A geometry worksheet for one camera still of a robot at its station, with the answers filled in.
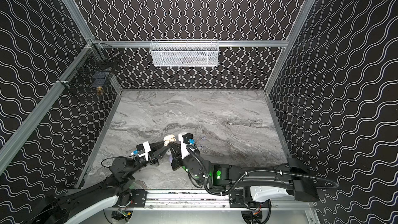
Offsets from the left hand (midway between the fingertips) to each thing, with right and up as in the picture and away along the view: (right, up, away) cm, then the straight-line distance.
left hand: (170, 144), depth 65 cm
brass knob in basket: (-41, +25, +18) cm, 52 cm away
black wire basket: (-54, +38, +29) cm, 72 cm away
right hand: (0, 0, -2) cm, 2 cm away
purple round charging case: (+1, -4, -5) cm, 7 cm away
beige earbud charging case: (-1, +2, +2) cm, 3 cm away
